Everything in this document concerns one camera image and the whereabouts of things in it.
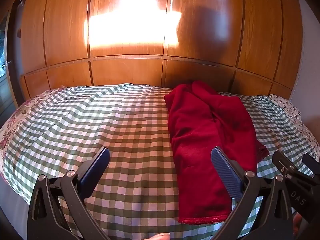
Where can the green checked bedsheet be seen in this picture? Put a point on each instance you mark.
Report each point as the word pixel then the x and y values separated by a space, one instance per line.
pixel 112 120

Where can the floral bedsheet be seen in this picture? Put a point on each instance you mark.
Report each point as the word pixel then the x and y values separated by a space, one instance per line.
pixel 15 120

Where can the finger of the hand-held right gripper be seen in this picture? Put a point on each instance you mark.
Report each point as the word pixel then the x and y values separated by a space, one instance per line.
pixel 312 166
pixel 283 165

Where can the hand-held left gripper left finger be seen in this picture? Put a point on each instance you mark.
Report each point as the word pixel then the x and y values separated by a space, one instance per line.
pixel 98 163

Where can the person's right hand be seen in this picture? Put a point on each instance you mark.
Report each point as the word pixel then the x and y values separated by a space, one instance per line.
pixel 297 227

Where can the grey bed frame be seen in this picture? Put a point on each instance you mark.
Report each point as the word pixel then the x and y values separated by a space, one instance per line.
pixel 12 210

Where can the window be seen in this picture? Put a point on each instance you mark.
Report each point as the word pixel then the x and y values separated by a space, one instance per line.
pixel 2 55

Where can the red fleece garment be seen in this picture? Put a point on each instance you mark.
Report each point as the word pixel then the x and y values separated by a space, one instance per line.
pixel 200 130

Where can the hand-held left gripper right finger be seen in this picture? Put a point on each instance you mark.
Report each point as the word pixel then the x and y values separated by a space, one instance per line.
pixel 225 171

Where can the person's left hand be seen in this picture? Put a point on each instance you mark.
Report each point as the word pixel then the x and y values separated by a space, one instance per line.
pixel 161 237

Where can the wooden wardrobe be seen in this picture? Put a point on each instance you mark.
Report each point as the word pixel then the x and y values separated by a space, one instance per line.
pixel 200 67

